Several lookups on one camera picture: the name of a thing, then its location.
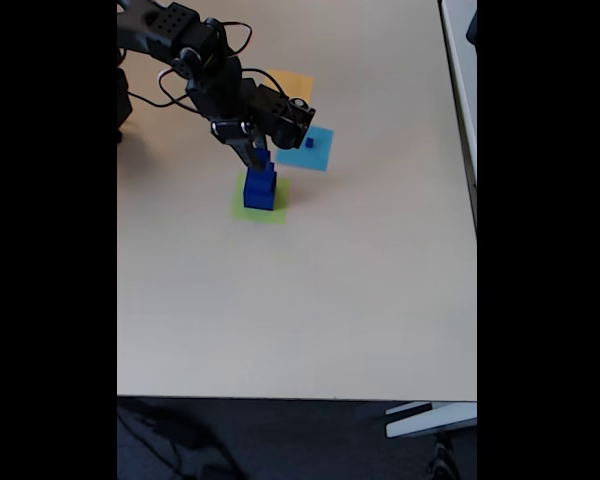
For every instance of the medium blue cube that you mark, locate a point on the medium blue cube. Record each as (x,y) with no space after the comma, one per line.
(260,180)

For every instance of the light blue paper square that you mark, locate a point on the light blue paper square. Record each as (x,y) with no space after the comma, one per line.
(320,152)

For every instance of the green paper square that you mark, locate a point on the green paper square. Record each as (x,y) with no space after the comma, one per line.
(240,212)

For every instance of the orange paper square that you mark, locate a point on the orange paper square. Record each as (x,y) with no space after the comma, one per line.
(300,82)

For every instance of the large blue cube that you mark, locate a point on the large blue cube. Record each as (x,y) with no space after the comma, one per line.
(260,200)

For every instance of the white neighbouring table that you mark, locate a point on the white neighbouring table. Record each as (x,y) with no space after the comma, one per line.
(460,75)

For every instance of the dark blue object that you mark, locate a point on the dark blue object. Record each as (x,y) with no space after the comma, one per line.
(473,30)

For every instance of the white table foot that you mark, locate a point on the white table foot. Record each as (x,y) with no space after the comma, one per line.
(430,420)

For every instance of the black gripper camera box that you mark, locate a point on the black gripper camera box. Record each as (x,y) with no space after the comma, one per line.
(285,117)

